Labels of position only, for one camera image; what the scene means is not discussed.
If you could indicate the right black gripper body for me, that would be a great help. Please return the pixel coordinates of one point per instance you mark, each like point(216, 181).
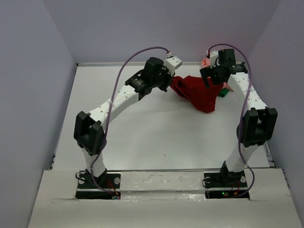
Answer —
point(214, 73)

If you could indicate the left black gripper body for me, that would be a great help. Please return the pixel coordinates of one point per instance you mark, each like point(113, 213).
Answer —
point(163, 81)

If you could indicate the red t shirt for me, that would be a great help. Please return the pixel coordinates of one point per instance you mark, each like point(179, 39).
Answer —
point(193, 89)

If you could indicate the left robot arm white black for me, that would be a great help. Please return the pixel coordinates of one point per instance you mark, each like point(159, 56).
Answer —
point(91, 128)

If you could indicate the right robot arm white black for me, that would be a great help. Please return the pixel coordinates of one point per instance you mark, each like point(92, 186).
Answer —
point(234, 71)

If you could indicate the pink t shirt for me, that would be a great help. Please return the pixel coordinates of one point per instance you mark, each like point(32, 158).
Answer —
point(205, 62)

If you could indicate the green t shirt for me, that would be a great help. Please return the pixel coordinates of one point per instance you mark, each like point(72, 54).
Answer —
point(224, 91)

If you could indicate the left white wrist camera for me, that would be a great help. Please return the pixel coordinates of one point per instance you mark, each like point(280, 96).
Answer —
point(172, 62)

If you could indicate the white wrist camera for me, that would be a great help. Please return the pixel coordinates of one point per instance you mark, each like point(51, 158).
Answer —
point(172, 62)
point(213, 56)

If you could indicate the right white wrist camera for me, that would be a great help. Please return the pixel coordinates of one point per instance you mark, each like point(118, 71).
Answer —
point(213, 56)

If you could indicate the aluminium rail back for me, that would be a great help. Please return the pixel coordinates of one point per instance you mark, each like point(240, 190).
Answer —
point(119, 64)

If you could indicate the aluminium rail right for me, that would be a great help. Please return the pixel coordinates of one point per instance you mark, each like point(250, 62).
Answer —
point(268, 152)

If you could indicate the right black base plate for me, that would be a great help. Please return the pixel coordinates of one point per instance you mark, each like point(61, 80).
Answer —
point(231, 186)

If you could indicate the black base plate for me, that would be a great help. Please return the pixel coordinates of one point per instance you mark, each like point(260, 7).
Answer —
point(231, 186)
point(107, 188)

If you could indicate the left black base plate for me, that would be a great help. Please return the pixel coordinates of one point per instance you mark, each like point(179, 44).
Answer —
point(107, 188)

